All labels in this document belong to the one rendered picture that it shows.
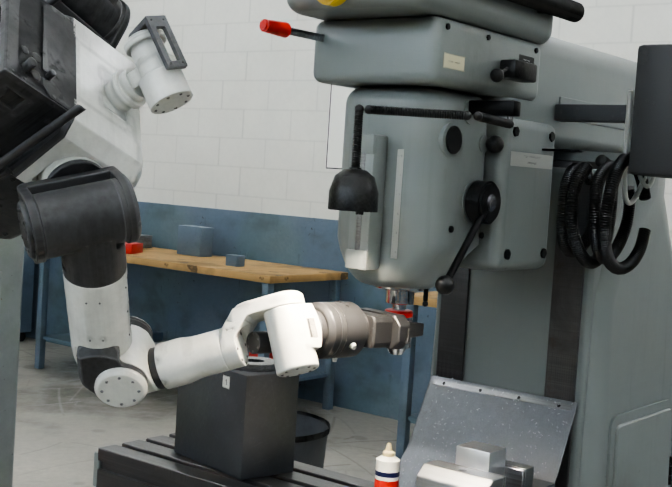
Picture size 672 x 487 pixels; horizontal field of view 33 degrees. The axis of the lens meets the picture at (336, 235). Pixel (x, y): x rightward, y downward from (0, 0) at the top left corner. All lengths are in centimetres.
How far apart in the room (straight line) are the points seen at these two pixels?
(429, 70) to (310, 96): 575
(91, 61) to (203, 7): 647
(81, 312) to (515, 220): 74
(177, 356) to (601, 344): 82
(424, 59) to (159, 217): 672
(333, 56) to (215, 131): 620
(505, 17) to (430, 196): 32
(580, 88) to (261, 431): 85
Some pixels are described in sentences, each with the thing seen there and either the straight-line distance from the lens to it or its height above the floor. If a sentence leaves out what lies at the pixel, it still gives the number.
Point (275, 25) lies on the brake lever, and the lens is 171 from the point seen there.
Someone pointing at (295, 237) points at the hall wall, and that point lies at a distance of 743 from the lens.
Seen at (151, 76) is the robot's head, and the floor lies 161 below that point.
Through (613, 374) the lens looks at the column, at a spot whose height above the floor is 115.
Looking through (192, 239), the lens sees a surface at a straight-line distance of 763.
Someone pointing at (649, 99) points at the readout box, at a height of 164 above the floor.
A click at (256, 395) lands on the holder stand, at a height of 109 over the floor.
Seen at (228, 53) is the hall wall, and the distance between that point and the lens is 795.
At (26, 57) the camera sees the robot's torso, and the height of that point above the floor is 162.
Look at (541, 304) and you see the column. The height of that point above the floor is 127.
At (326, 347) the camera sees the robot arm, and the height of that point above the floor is 122.
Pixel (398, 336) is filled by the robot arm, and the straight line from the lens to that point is 177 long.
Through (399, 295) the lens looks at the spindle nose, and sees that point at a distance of 182.
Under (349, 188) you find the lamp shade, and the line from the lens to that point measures 158.
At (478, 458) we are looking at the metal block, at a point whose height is 106.
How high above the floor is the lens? 148
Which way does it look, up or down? 3 degrees down
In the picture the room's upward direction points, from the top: 4 degrees clockwise
